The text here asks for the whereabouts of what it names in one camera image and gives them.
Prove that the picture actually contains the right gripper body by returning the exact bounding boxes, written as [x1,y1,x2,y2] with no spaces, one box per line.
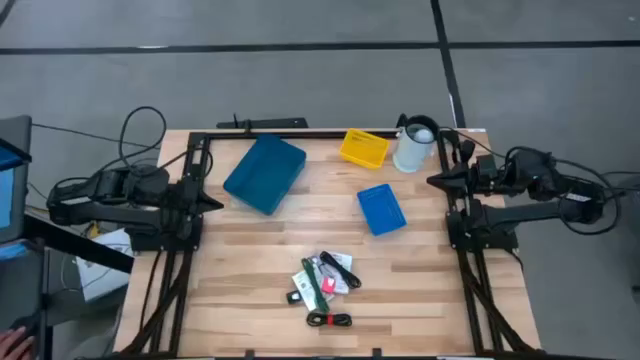
[451,154,499,195]

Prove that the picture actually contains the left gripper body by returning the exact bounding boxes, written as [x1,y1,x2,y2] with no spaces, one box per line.
[173,178,203,237]

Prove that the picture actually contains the white cable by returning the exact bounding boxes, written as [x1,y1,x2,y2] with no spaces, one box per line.
[307,254,331,281]

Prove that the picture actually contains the green braided cable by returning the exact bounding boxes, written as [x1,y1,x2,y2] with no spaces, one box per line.
[300,257,331,315]

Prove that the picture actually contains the black cable with red strap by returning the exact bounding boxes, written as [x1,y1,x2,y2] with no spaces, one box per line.
[305,311,353,329]

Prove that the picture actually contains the teal plastic bin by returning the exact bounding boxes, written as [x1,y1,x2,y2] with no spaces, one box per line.
[222,133,308,217]

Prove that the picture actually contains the white cylindrical container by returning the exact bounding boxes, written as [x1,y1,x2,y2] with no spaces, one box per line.
[392,113,441,175]

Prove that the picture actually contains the blue plastic basket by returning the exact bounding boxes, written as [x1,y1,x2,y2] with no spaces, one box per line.
[356,183,408,237]

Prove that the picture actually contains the yellow plastic basket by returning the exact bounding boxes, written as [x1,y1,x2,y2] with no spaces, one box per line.
[338,127,391,171]

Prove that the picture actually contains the black electronics box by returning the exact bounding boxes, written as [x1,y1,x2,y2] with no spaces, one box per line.
[215,116,310,131]

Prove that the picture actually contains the white box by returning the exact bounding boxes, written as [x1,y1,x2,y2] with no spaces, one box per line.
[74,227,135,304]

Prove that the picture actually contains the black desk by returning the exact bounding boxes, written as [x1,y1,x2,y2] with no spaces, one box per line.
[0,212,135,360]

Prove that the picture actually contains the computer monitor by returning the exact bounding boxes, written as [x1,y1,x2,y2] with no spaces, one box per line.
[0,114,34,246]

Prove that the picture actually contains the person's hand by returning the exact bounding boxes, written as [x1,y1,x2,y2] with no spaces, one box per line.
[0,325,35,360]

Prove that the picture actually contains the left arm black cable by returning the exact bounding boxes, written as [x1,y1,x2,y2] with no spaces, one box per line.
[94,105,169,174]

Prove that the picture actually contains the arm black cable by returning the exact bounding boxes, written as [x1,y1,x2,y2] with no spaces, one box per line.
[94,105,169,174]
[499,144,624,236]

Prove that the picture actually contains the thin black floor cable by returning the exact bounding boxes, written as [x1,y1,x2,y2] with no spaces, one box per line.
[30,122,161,151]

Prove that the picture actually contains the black aluminium table frame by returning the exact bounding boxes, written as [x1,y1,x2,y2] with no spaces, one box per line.
[119,128,541,359]

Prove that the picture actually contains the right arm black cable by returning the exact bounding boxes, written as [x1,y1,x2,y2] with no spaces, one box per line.
[499,144,624,236]

